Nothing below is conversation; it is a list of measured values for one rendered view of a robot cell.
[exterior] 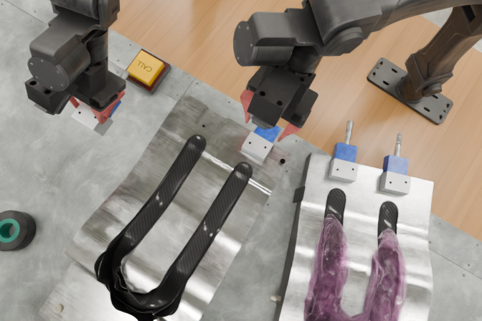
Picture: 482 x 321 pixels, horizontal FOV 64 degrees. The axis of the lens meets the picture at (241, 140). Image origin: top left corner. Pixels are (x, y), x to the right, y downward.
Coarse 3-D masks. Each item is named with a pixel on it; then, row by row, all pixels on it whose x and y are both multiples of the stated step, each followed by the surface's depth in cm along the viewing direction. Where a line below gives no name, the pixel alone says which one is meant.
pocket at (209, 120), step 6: (204, 108) 79; (204, 114) 81; (210, 114) 81; (216, 114) 80; (198, 120) 79; (204, 120) 81; (210, 120) 81; (216, 120) 81; (222, 120) 80; (204, 126) 82; (210, 126) 81; (216, 126) 81; (222, 126) 81; (210, 132) 80; (216, 132) 80
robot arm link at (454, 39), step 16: (464, 16) 58; (480, 16) 53; (448, 32) 63; (464, 32) 59; (480, 32) 57; (432, 48) 69; (448, 48) 64; (464, 48) 65; (416, 64) 76; (432, 64) 71; (448, 64) 71; (416, 80) 78; (432, 80) 75
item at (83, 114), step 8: (128, 72) 75; (80, 104) 71; (80, 112) 71; (88, 112) 70; (112, 112) 74; (80, 120) 70; (88, 120) 70; (96, 120) 70; (112, 120) 75; (96, 128) 71; (104, 128) 74
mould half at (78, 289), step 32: (160, 128) 78; (192, 128) 78; (224, 128) 78; (160, 160) 76; (224, 160) 76; (256, 160) 76; (288, 160) 76; (128, 192) 74; (192, 192) 75; (256, 192) 75; (96, 224) 68; (160, 224) 71; (192, 224) 73; (224, 224) 74; (96, 256) 67; (160, 256) 68; (224, 256) 71; (64, 288) 72; (96, 288) 72; (192, 288) 66; (64, 320) 71; (96, 320) 71; (128, 320) 71; (160, 320) 71; (192, 320) 64
